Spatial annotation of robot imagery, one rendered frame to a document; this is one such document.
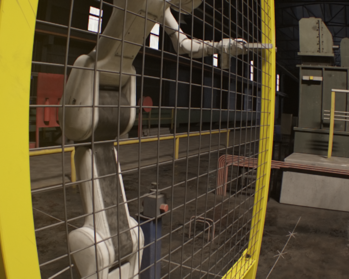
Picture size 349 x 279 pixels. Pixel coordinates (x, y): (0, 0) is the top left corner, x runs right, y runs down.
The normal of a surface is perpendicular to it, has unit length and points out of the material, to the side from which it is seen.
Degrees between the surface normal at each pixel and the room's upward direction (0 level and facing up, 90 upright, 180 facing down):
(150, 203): 90
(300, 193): 90
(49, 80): 90
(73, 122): 90
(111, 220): 76
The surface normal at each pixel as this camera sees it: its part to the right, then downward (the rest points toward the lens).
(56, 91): 0.85, 0.08
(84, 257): -0.51, 0.07
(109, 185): 0.84, -0.16
